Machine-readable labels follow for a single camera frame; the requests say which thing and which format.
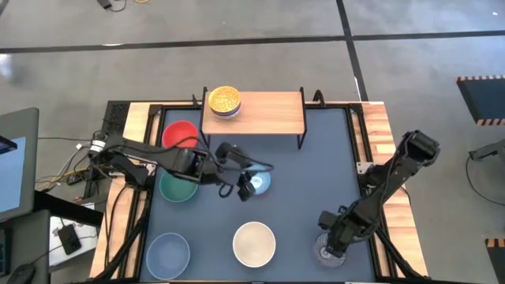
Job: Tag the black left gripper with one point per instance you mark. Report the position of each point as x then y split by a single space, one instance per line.
246 188

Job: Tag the grey monitor with blue screen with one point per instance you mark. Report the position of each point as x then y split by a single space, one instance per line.
16 173

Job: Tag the black power adapter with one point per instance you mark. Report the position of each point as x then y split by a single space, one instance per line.
104 4

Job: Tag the small blue patterned bowl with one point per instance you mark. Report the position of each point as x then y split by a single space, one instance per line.
263 183

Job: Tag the black device on floor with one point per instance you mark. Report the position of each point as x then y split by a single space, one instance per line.
489 150

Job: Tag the black computer mouse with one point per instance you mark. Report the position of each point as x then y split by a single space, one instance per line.
21 274

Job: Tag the black flat handheld device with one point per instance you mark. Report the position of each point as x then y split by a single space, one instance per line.
69 239

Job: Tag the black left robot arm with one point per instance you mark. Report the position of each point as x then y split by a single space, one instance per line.
158 154

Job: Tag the plain green bowl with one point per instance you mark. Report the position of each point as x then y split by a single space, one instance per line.
177 192

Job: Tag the black perforated box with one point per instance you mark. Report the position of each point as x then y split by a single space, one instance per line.
115 117

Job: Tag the blue table mat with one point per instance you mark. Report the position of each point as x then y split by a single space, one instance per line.
292 197

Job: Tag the white paper sheet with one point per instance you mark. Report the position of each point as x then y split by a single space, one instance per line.
88 248

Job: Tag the large cream bowl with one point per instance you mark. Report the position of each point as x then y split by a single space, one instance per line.
254 244

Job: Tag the black desk bar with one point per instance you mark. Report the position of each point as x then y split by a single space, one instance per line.
67 207

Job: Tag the dark mat with striped edges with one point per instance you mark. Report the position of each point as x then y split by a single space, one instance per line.
483 100
498 260

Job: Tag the large plain blue bowl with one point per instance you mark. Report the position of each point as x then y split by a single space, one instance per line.
168 256

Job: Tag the black metal table frame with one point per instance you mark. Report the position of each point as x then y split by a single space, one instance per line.
357 126

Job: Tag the plain red bowl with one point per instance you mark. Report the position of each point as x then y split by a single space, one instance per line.
179 132

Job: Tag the small grey striped bowl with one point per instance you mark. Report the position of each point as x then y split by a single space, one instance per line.
321 258

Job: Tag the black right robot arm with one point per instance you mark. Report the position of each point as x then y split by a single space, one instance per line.
394 173

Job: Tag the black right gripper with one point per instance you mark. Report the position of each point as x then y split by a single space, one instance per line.
338 236

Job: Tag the wooden shelf with black frame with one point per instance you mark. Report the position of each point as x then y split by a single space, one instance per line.
268 112

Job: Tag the small yellow patterned bowl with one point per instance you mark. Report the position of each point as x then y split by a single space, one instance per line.
224 98

